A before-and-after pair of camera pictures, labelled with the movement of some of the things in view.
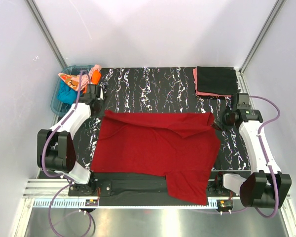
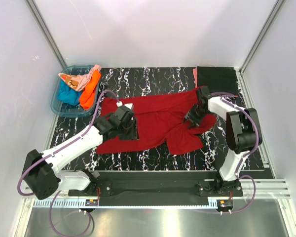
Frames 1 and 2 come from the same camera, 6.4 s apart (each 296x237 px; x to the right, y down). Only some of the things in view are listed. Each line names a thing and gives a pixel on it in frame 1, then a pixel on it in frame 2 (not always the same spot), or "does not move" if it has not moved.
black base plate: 143,186 does not move
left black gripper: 93,89 to 132,129
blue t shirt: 66,94 does not move
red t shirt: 181,147 to 160,118
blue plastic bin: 57,106 does not move
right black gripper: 218,125 to 193,116
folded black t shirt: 218,80 does not move
